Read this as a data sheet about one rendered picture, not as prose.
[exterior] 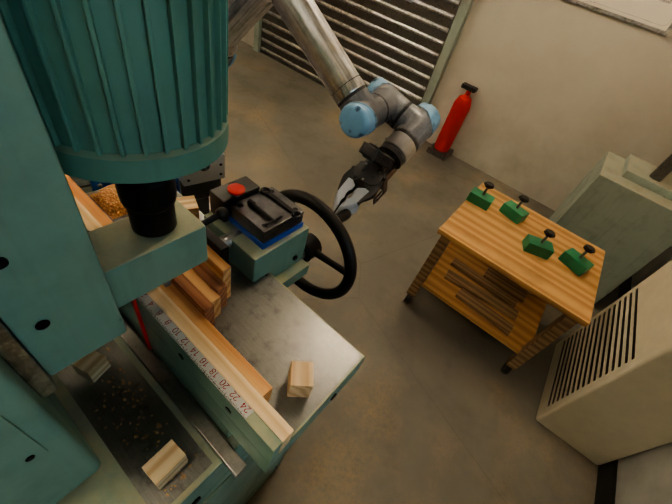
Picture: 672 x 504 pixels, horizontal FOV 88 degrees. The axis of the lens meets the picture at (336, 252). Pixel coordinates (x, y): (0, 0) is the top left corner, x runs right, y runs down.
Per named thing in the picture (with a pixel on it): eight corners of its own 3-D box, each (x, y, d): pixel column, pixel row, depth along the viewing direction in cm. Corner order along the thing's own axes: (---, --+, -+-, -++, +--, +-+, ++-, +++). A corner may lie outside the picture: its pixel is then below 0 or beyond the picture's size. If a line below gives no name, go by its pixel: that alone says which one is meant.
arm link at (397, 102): (364, 79, 79) (400, 111, 79) (385, 70, 87) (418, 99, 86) (349, 108, 85) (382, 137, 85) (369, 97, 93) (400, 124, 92)
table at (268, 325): (386, 340, 67) (397, 323, 62) (267, 476, 47) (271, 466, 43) (194, 178, 86) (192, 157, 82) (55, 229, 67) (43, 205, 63)
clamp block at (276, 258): (304, 259, 72) (311, 228, 66) (253, 294, 64) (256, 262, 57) (256, 220, 77) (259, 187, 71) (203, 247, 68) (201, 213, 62)
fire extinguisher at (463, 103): (451, 154, 318) (485, 88, 275) (443, 161, 305) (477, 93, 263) (434, 145, 323) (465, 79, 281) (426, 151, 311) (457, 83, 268)
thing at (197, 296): (215, 325, 54) (214, 305, 50) (206, 331, 53) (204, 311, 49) (150, 258, 60) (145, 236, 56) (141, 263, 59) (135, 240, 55)
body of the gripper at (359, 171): (373, 207, 86) (403, 174, 88) (372, 189, 78) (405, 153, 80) (350, 191, 88) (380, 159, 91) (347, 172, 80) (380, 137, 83)
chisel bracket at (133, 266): (209, 267, 51) (207, 225, 45) (111, 321, 43) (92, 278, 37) (179, 238, 54) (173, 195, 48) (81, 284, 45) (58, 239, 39)
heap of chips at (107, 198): (174, 196, 72) (173, 185, 70) (112, 219, 64) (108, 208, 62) (151, 175, 75) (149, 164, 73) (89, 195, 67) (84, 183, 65)
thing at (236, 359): (270, 398, 49) (273, 387, 46) (259, 409, 47) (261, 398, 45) (57, 174, 69) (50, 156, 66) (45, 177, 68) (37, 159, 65)
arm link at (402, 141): (417, 140, 81) (390, 124, 83) (405, 154, 80) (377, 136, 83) (414, 159, 88) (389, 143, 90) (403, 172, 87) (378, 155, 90)
